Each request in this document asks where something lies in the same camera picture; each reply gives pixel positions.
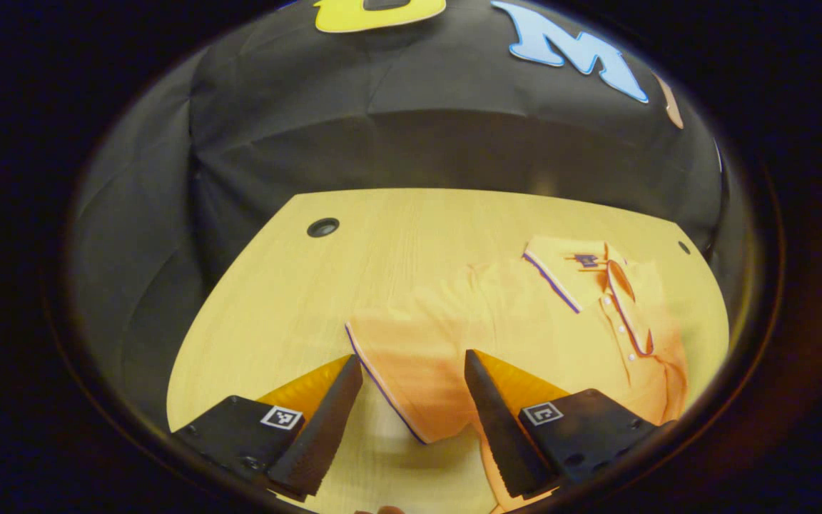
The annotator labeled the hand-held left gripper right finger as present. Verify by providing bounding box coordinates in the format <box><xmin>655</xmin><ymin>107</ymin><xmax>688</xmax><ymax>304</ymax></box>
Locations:
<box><xmin>465</xmin><ymin>349</ymin><xmax>676</xmax><ymax>500</ymax></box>

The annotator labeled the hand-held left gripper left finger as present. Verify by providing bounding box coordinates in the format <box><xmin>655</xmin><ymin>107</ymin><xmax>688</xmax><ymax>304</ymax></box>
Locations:
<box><xmin>172</xmin><ymin>355</ymin><xmax>364</xmax><ymax>502</ymax></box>

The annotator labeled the orange T-shirt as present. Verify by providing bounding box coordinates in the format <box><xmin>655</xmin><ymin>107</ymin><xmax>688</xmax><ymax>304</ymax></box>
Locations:
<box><xmin>345</xmin><ymin>236</ymin><xmax>690</xmax><ymax>514</ymax></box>

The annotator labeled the black backdrop cloth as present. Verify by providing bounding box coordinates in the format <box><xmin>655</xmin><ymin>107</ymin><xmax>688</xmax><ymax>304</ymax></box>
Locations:
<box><xmin>68</xmin><ymin>0</ymin><xmax>729</xmax><ymax>429</ymax></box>

